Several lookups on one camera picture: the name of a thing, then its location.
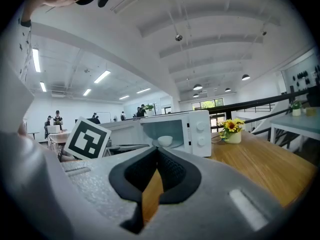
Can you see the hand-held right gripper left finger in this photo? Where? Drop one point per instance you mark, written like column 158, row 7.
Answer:
column 100, row 184

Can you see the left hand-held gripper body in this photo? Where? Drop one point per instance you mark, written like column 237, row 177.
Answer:
column 87, row 137

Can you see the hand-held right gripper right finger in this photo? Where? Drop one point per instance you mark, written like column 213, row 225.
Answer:
column 212, row 196

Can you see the white microwave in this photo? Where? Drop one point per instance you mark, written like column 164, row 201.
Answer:
column 200, row 136

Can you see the white round plate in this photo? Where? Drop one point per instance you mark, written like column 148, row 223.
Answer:
column 165, row 140

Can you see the white whiteboard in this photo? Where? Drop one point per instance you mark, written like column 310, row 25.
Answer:
column 103, row 117

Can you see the wooden desk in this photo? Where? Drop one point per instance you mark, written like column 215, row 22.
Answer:
column 58, row 137

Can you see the white box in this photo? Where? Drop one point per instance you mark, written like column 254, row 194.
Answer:
column 53, row 129

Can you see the wooden table with white legs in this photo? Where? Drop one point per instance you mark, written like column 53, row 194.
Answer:
column 262, row 164

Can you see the group of ceiling tube lights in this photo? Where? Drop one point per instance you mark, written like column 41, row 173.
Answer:
column 102, row 76

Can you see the sunflowers in cream pot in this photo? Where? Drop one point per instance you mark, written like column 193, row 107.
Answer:
column 232, row 131

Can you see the small green plant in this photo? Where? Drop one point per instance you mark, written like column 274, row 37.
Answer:
column 149, row 107

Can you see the window with green view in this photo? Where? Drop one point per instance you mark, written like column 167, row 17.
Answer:
column 207, row 104

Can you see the black pendant lamp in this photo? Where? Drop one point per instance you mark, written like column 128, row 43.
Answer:
column 227, row 90
column 197, row 87
column 245, row 77
column 195, row 95

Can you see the black curved railing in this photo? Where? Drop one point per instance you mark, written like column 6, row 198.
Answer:
column 262, row 102

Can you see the grey table with white legs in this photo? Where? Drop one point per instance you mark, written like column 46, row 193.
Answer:
column 295, row 124

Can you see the green plant in white pot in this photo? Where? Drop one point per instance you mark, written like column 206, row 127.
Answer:
column 296, row 109

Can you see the small tan basket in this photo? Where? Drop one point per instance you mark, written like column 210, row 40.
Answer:
column 311, row 111

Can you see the round silver ceiling fixture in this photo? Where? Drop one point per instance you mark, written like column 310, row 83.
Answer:
column 178, row 38

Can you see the group of black wall items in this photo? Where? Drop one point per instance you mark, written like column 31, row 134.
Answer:
column 306, row 75

